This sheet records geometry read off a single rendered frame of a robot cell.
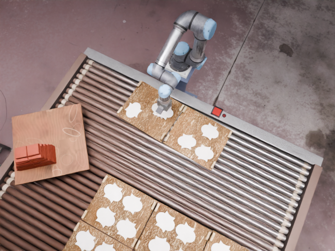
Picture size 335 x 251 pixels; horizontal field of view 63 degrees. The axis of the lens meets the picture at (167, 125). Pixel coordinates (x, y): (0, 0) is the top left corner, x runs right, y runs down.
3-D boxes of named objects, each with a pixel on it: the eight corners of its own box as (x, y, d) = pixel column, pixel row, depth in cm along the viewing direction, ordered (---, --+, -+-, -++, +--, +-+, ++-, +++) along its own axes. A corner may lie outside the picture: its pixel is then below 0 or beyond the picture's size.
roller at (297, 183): (80, 74, 228) (78, 71, 224) (302, 183, 202) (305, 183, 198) (77, 79, 227) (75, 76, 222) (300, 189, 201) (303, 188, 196)
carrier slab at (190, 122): (186, 106, 216) (186, 105, 214) (232, 131, 209) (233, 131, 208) (163, 143, 206) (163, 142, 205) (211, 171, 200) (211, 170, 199)
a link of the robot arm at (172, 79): (167, 66, 178) (158, 79, 175) (182, 74, 176) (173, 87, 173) (167, 72, 185) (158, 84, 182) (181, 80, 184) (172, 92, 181)
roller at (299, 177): (83, 69, 230) (82, 66, 225) (304, 177, 204) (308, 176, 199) (80, 74, 228) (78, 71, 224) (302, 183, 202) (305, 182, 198)
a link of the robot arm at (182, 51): (178, 46, 222) (179, 37, 209) (192, 54, 220) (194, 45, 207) (170, 58, 219) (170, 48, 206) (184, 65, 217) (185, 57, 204)
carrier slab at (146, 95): (141, 81, 222) (141, 80, 220) (185, 106, 216) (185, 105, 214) (116, 115, 213) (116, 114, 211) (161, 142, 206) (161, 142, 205)
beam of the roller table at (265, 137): (89, 51, 238) (87, 47, 232) (319, 159, 210) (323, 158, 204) (84, 58, 235) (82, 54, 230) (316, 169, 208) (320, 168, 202)
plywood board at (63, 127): (12, 117, 201) (11, 116, 199) (81, 104, 204) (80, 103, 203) (16, 185, 186) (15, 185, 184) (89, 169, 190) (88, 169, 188)
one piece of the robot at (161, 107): (151, 102, 182) (152, 111, 198) (162, 110, 181) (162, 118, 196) (162, 89, 185) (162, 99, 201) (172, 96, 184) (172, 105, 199)
